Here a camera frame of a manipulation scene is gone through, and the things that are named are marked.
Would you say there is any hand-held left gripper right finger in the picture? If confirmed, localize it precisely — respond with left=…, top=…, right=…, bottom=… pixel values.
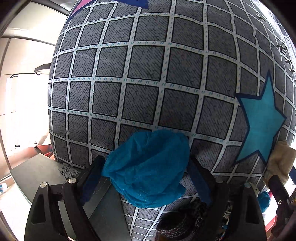
left=186, top=157, right=266, bottom=241

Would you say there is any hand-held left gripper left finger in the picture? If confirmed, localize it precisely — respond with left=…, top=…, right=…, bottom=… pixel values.
left=24, top=155, right=111, bottom=241

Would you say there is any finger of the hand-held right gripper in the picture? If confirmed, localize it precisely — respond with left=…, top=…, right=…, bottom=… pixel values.
left=268, top=175, right=296, bottom=237

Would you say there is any beige knitted sock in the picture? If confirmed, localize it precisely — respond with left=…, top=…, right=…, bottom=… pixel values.
left=264, top=140, right=293, bottom=186

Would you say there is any blue mesh cap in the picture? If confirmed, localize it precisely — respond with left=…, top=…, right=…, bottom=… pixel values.
left=102, top=129, right=190, bottom=208

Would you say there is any grey cardboard box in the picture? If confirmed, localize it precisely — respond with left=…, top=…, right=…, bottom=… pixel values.
left=10, top=154, right=131, bottom=241

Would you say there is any teal fuzzy cloth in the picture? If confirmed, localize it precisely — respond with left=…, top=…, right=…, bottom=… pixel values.
left=257, top=191, right=271, bottom=212

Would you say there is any dark knitted cloth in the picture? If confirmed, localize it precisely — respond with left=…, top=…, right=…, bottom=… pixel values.
left=156, top=199, right=208, bottom=241

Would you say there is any grey checked cloth with stars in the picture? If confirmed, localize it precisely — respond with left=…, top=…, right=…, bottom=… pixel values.
left=47, top=0, right=296, bottom=241

